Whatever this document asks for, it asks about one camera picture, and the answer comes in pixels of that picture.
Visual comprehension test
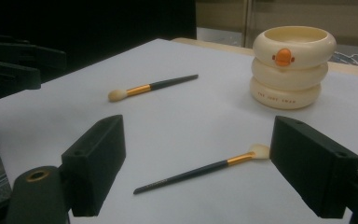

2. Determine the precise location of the fan makeup brush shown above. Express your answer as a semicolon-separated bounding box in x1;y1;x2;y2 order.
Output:
132;143;271;196

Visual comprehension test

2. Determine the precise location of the round-tip makeup brush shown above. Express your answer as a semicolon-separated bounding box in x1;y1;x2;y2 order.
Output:
107;74;200;103

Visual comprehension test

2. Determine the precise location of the cream ringed brush holder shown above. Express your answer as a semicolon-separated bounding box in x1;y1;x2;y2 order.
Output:
250;25;337;110

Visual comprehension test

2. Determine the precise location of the dark curtain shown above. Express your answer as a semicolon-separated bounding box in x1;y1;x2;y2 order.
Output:
0;0;198;104

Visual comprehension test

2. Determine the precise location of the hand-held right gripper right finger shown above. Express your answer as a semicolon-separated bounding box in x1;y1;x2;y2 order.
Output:
269;115;358;219

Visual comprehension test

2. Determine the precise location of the white cable bundle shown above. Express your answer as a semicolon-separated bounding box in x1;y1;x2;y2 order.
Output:
334;50;358;66

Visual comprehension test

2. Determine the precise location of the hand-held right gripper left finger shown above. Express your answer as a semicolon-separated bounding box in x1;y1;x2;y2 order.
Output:
61;114;127;217

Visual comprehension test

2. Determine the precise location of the beige wooden shelf unit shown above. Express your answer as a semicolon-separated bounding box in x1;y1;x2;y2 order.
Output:
195;0;358;49

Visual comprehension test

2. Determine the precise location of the white table cover sheet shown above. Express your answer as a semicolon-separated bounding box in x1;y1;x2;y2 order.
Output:
0;37;358;224

